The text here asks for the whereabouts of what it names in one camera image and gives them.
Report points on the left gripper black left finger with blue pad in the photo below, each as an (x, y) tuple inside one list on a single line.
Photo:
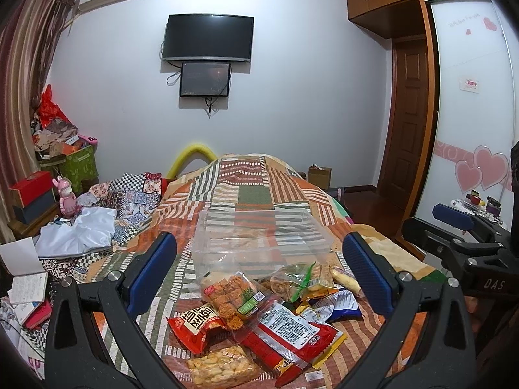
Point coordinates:
[(75, 354)]

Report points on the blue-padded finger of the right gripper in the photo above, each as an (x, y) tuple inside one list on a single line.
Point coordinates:
[(453, 217)]

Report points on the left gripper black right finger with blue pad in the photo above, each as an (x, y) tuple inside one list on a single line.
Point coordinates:
[(443, 356)]

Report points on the cracker bag green zip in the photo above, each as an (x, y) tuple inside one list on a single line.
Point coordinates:
[(301, 282)]

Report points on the peanut-shaped cookie pack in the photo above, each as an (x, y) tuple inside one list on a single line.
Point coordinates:
[(224, 368)]

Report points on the toast bread clear pack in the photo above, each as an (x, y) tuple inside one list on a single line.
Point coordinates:
[(211, 278)]

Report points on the cream roll snack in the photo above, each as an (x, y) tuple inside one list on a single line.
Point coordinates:
[(341, 278)]

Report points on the blue white snack bag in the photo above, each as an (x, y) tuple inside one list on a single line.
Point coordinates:
[(341, 305)]

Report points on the red book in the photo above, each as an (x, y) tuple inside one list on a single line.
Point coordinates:
[(40, 314)]

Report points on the orange-red chinese snack bag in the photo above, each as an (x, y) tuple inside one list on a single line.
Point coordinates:
[(194, 326)]

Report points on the white wardrobe sliding door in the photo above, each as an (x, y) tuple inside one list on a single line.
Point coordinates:
[(477, 116)]

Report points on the checkered patchwork blanket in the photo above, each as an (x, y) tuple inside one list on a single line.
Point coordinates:
[(134, 196)]

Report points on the pink plush toy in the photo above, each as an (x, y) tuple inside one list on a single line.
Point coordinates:
[(67, 198)]

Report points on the open white notebook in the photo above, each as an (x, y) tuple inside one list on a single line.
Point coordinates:
[(29, 283)]

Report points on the spicy cube snack green label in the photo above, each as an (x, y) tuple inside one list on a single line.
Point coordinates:
[(238, 300)]

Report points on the red snack bag white label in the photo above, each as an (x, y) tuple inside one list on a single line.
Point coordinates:
[(287, 344)]

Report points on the small cardboard box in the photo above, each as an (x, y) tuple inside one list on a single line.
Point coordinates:
[(320, 176)]

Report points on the green storage box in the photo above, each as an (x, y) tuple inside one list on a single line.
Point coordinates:
[(79, 167)]

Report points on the red shoe box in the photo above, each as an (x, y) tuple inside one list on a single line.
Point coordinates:
[(24, 192)]

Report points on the clear plastic storage bin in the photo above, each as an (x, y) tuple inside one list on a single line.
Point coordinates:
[(257, 243)]

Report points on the brown wooden door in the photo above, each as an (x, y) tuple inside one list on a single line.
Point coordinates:
[(407, 121)]

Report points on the yellow foam arch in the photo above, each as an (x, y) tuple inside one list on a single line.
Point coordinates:
[(187, 155)]

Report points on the striped patchwork bed quilt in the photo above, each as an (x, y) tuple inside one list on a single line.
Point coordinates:
[(254, 210)]

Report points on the red plastic bag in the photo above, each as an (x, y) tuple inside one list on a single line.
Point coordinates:
[(48, 110)]

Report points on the striped brown curtain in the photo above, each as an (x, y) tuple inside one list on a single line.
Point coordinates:
[(28, 41)]

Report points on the small black wall monitor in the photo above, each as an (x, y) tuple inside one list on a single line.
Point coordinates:
[(205, 79)]

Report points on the black wall television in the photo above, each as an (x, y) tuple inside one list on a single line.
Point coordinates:
[(201, 37)]

